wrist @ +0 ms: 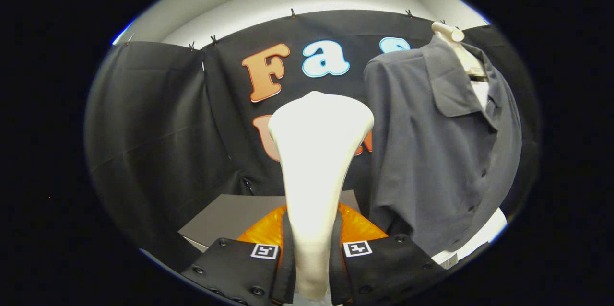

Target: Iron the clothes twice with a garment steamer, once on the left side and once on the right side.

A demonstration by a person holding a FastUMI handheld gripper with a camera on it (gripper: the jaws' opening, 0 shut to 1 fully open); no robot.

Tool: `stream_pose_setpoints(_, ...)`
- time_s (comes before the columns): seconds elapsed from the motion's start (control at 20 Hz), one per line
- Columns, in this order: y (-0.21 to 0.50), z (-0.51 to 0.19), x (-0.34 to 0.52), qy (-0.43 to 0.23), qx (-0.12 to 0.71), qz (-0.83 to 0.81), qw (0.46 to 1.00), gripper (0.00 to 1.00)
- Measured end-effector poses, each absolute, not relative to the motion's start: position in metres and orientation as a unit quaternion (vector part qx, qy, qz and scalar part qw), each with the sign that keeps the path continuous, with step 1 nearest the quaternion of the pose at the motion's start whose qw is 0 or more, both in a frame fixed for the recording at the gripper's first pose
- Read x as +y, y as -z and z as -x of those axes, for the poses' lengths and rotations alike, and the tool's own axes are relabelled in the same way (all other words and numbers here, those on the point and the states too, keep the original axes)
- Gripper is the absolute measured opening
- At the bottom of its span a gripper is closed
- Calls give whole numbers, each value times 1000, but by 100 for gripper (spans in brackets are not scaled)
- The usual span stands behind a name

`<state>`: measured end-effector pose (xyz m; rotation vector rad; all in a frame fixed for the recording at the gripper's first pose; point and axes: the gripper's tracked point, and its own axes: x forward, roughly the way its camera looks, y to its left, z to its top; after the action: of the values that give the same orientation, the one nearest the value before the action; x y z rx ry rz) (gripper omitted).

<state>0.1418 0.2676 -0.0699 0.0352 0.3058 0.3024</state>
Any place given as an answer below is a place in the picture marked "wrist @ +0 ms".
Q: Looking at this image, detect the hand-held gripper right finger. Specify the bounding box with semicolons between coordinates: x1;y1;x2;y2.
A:
329;203;444;306

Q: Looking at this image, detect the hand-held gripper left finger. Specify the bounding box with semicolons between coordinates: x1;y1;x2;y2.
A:
181;204;298;306

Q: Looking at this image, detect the grey button shirt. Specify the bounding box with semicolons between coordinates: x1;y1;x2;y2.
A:
363;35;523;256

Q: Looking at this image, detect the grey cabinet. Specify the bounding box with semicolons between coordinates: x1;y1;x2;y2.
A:
178;190;360;253

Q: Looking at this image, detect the white mannequin torso stand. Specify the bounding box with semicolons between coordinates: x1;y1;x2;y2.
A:
431;22;491;268

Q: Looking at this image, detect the row of black clips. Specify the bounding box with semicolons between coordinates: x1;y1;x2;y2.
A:
126;8;461;52

